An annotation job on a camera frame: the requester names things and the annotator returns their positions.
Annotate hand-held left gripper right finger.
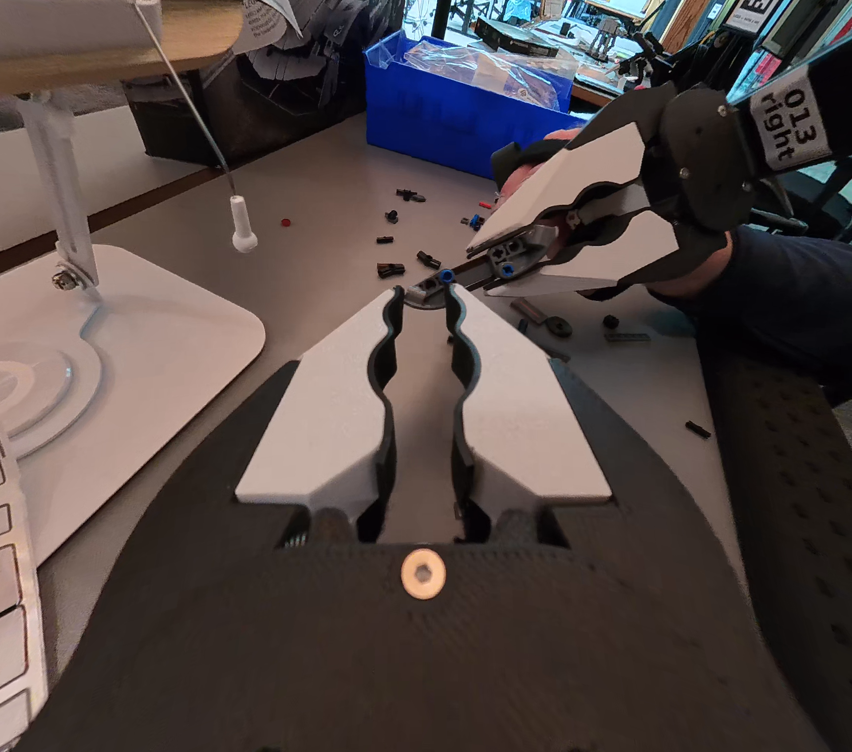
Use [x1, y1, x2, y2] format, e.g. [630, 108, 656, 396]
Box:
[445, 285, 615, 526]

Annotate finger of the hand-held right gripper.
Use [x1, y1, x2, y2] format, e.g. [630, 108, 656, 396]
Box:
[465, 121, 650, 255]
[483, 209, 681, 299]

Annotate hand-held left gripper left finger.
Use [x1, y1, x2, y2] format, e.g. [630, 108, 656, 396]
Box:
[234, 286, 407, 526]

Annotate dark grey lego assembly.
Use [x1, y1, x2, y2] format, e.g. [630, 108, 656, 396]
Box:
[402, 226, 561, 308]

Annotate person's right forearm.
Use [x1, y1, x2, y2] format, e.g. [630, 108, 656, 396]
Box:
[649, 226, 852, 393]

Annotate black lego figure model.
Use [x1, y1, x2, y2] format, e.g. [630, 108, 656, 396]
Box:
[619, 32, 673, 90]

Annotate grey lego walker model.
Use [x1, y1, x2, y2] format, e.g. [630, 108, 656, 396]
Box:
[584, 16, 623, 63]

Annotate person's right hand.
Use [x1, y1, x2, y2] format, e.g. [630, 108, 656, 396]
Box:
[498, 128, 587, 202]

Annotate clear plastic bags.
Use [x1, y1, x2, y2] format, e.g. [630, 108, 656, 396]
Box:
[385, 36, 577, 112]

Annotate black flat box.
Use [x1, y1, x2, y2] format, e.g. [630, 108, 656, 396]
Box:
[474, 18, 560, 59]

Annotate blue plastic bin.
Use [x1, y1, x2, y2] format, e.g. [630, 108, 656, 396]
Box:
[364, 31, 588, 180]

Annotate white book stand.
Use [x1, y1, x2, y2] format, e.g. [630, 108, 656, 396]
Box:
[0, 0, 267, 566]

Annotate metal page holder wire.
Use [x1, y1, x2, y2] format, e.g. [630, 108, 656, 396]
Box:
[113, 0, 259, 255]

